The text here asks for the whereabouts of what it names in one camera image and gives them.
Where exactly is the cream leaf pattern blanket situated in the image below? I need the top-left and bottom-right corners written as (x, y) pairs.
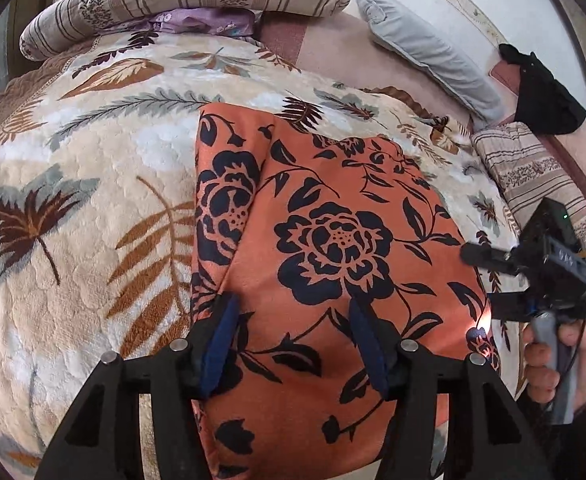
top-left (0, 34), bottom-right (520, 479)

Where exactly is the grey pillow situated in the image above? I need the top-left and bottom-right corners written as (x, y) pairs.
top-left (356, 0), bottom-right (503, 130)

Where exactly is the pink bed sheet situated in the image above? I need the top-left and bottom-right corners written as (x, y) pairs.
top-left (258, 12), bottom-right (586, 199)

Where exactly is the orange black floral garment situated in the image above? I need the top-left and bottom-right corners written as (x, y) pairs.
top-left (191, 104), bottom-right (500, 479)

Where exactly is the right hand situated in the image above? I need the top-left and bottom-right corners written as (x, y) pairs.
top-left (519, 320), bottom-right (586, 413)

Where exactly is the purple floral cloth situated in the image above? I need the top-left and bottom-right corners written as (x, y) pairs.
top-left (98, 8), bottom-right (263, 38)

